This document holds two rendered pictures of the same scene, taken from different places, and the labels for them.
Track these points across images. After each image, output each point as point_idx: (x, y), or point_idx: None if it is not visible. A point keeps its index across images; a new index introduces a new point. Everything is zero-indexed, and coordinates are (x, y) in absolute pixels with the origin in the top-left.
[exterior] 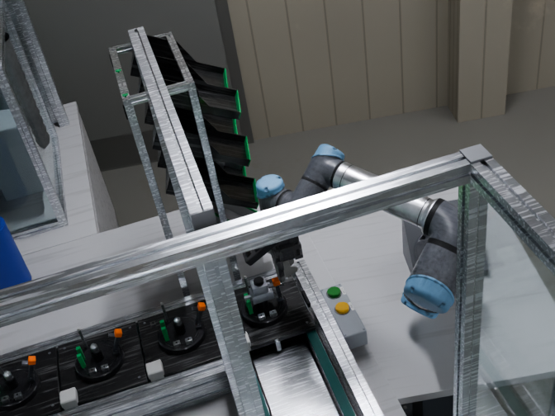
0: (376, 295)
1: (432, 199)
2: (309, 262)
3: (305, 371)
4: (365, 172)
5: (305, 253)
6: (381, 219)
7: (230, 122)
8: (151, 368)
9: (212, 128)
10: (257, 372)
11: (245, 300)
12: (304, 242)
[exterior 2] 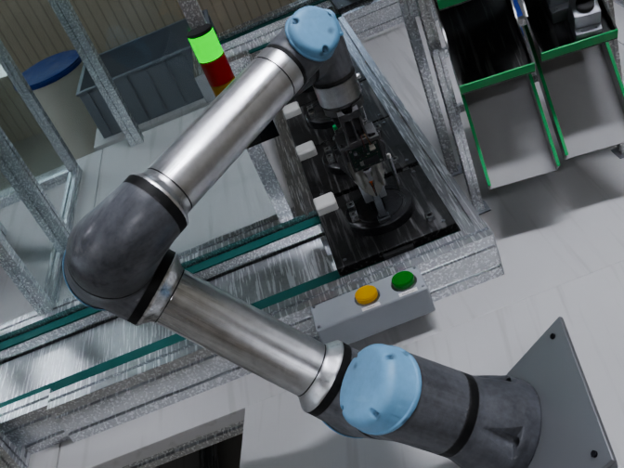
0: (461, 369)
1: (163, 178)
2: (554, 268)
3: (290, 288)
4: (245, 79)
5: (578, 259)
6: None
7: None
8: (303, 146)
9: None
10: (304, 243)
11: None
12: (612, 253)
